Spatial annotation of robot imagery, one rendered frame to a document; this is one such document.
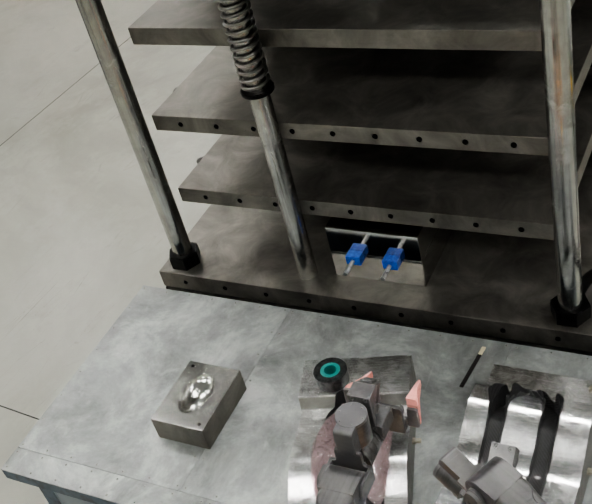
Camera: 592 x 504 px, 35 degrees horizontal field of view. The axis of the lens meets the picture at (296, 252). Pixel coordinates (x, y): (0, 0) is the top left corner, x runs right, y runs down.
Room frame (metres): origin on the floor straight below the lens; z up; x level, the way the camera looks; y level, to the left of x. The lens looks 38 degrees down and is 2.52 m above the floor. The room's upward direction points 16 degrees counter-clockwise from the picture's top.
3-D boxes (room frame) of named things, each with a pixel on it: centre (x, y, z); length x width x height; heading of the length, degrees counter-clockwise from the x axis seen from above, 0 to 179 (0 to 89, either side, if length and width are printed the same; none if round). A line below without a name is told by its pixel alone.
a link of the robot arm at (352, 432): (1.07, 0.01, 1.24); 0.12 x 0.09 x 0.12; 146
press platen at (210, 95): (2.34, -0.38, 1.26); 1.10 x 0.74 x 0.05; 55
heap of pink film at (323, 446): (1.37, 0.00, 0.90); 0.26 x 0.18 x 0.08; 162
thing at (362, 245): (2.21, -0.35, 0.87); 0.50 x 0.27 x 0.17; 145
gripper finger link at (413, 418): (1.18, -0.12, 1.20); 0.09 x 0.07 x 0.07; 146
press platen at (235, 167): (2.34, -0.38, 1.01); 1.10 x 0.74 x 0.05; 55
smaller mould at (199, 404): (1.68, 0.33, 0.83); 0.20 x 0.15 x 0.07; 145
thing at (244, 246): (2.30, -0.35, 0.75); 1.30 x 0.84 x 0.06; 55
